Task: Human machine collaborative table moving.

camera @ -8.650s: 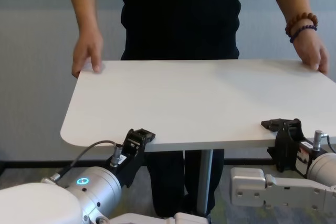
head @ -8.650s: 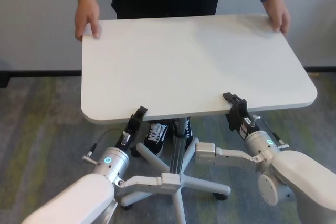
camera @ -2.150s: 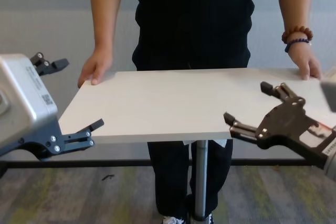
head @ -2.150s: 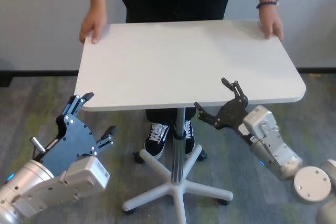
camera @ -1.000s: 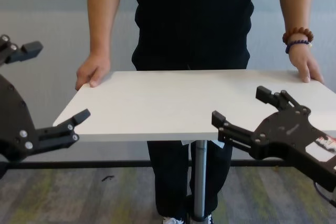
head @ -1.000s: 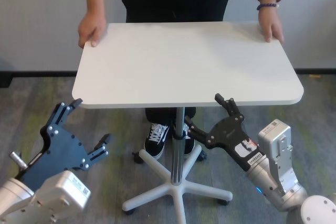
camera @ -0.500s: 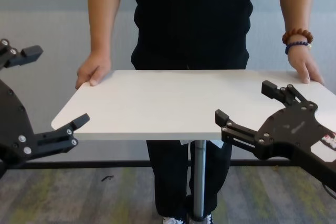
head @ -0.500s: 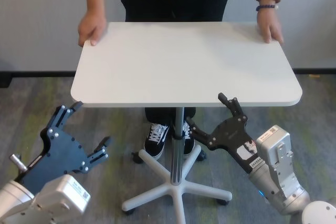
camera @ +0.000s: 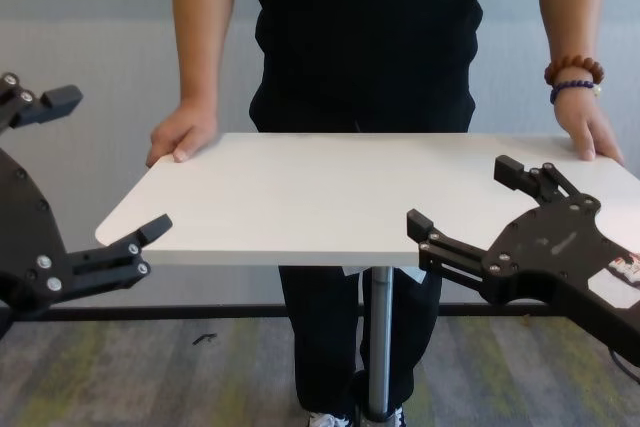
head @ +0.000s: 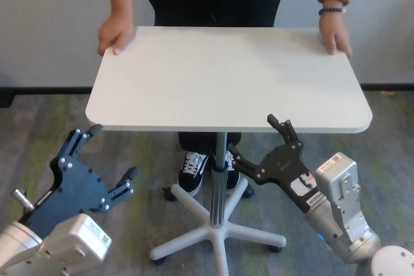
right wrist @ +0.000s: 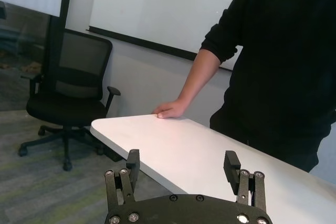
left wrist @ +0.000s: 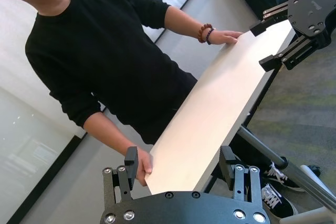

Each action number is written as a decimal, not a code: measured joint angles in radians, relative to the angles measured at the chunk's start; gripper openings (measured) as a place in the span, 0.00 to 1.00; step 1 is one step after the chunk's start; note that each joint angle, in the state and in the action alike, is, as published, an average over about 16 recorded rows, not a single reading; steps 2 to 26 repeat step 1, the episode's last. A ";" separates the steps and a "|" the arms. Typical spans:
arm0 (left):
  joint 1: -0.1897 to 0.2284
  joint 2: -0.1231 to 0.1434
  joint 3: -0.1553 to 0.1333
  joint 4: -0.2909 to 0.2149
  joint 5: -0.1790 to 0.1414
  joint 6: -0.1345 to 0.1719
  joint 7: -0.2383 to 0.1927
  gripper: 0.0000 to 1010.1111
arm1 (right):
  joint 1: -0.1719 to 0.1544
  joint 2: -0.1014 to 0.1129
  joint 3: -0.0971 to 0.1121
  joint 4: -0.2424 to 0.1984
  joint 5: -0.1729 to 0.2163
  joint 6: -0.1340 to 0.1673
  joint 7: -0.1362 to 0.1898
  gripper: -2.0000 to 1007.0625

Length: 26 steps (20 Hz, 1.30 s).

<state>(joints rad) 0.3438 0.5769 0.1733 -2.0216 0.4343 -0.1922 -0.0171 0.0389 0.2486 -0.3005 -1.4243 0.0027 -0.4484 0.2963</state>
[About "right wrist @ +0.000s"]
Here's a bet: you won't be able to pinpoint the black shirt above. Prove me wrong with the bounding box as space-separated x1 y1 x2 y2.
199 0 336 156

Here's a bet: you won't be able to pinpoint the white rolling pedestal table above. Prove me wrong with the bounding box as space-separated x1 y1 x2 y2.
90 113 336 224

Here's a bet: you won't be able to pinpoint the black trousers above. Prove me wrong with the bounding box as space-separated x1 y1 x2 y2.
209 119 328 174

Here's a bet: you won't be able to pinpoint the black framed wall panel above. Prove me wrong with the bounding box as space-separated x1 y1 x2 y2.
86 0 253 72

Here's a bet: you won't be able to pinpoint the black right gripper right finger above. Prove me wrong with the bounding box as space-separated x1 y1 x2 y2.
223 150 268 211

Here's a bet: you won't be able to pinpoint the person's right hand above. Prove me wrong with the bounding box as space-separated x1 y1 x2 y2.
153 99 188 119

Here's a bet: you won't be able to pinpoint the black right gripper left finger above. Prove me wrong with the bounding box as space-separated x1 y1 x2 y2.
104 148 141 210

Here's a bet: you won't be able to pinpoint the black mesh office chair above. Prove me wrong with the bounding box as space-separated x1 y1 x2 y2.
17 29 122 172

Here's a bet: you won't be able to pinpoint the person's right forearm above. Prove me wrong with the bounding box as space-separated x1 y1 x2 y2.
177 49 221 104

